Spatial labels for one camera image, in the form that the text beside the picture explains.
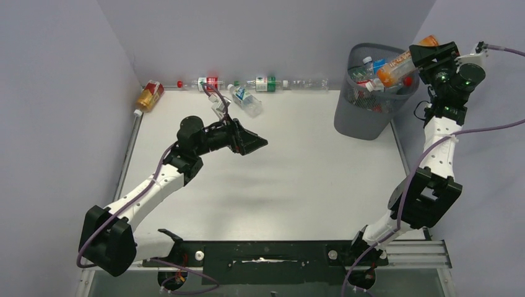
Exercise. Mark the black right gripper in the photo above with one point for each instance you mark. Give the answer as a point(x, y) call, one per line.
point(425, 57)

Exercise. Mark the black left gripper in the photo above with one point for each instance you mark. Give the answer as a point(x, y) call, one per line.
point(245, 141)

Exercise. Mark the orange juice bottle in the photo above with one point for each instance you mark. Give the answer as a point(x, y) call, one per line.
point(396, 70)

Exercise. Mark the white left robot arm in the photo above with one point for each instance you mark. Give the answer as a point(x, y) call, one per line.
point(108, 237)

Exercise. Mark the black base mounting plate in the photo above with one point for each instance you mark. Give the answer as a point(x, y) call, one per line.
point(252, 262)

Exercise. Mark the clear bottle blue label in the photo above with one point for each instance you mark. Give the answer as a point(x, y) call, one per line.
point(372, 66)

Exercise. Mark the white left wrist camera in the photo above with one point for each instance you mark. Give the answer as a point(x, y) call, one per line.
point(218, 106)

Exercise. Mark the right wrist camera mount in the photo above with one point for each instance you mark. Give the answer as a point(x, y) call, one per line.
point(477, 56)

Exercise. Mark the grey mesh waste bin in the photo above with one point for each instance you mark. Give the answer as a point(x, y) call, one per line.
point(362, 114)

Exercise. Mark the amber tea bottle red label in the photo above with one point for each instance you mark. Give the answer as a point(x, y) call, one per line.
point(148, 98)

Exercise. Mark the green tea label bottle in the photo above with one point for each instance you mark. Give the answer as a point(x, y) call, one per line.
point(359, 74)

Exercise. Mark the red cap bottle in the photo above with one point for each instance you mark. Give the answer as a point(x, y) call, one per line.
point(201, 84)

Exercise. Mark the crushed bottle white blue label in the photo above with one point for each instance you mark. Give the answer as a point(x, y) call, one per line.
point(245, 100)

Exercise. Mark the red label bottle blue picture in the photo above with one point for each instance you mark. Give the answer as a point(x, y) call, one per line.
point(376, 85)

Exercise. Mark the green cap bottle at wall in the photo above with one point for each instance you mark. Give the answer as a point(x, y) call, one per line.
point(264, 84)

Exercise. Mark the crushed clear bottle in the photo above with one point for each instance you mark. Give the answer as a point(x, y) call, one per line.
point(306, 85)

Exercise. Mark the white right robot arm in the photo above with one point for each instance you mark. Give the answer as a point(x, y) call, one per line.
point(430, 189)

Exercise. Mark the aluminium frame rail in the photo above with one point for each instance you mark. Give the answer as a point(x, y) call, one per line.
point(419, 254)

